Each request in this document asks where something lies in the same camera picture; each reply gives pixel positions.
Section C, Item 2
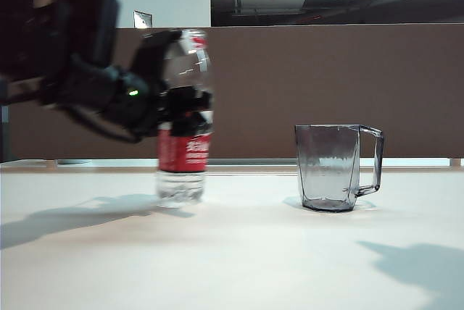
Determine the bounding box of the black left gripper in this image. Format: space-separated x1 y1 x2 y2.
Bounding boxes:
101 28 214 138

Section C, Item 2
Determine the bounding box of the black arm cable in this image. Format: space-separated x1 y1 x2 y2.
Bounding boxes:
54 102 144 145

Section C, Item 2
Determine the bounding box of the silver wall plate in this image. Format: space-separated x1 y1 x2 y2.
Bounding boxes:
133 9 154 30

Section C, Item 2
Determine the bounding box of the clear red-label water bottle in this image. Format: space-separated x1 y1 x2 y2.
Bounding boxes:
155 28 215 210

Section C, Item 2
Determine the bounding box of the grey transparent plastic cup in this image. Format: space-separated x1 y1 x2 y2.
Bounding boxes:
294 124 386 214

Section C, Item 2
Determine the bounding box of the brown desk partition panel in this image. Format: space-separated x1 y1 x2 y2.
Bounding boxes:
7 25 464 161

